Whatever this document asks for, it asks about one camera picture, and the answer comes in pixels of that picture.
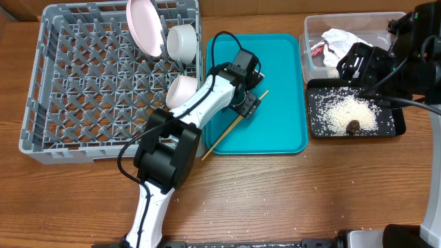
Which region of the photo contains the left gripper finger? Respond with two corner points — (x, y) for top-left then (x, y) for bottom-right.
(237, 93), (261, 119)
(247, 70), (265, 90)

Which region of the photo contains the white napkin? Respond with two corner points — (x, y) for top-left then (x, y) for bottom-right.
(321, 28), (371, 68)

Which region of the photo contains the brown food scrap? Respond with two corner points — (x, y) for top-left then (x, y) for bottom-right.
(346, 120), (360, 135)

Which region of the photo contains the white rice pile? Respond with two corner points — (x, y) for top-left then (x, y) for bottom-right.
(313, 87), (393, 136)

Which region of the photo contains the red snack wrapper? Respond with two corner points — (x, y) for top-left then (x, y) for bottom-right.
(310, 40), (327, 58)

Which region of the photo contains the small white bowl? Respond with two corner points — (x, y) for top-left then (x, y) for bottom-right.
(166, 75), (198, 109)

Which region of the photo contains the grey bowl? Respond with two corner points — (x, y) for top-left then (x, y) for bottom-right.
(166, 24), (197, 64)

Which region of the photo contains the white plate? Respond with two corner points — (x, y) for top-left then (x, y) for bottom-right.
(126, 0), (164, 57)

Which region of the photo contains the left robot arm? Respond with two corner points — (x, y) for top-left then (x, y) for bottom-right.
(119, 48), (264, 247)

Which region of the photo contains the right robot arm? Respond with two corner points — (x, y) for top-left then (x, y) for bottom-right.
(337, 1), (440, 247)

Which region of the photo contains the grey dishwasher rack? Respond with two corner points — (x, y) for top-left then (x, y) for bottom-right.
(19, 1), (204, 165)

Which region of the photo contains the clear plastic bin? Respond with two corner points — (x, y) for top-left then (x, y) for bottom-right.
(300, 12), (405, 82)

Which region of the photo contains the black plastic tray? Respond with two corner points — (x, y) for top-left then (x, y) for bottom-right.
(306, 78), (407, 139)

